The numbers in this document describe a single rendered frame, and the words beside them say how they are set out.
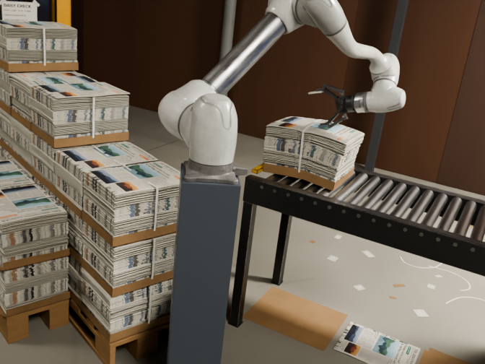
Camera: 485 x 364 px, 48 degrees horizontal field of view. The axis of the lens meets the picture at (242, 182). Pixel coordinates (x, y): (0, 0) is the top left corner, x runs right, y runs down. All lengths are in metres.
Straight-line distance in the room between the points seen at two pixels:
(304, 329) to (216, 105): 1.50
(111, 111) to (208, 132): 0.98
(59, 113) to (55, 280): 0.76
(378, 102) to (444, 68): 2.96
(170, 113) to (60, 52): 1.33
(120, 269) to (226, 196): 0.66
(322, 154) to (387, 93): 0.38
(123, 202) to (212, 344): 0.64
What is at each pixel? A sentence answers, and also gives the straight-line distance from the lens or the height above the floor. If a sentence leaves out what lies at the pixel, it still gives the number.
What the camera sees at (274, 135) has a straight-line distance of 2.52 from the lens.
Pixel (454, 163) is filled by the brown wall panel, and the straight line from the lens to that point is 5.46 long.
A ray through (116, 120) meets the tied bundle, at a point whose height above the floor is 0.94.
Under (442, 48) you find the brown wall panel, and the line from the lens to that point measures 5.33.
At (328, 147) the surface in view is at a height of 0.99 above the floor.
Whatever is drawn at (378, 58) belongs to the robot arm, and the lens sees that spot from 2.44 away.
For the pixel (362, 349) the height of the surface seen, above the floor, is 0.01.
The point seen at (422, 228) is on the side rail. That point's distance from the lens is 2.28.
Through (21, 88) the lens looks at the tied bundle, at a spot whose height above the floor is 1.02.
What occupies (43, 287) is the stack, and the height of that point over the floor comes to 0.25.
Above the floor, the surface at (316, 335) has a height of 0.00.
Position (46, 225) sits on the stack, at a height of 0.55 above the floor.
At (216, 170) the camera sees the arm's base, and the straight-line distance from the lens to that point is 1.82.
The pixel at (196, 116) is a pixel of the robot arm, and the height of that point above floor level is 1.21.
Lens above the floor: 1.66
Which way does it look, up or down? 21 degrees down
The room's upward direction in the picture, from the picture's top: 7 degrees clockwise
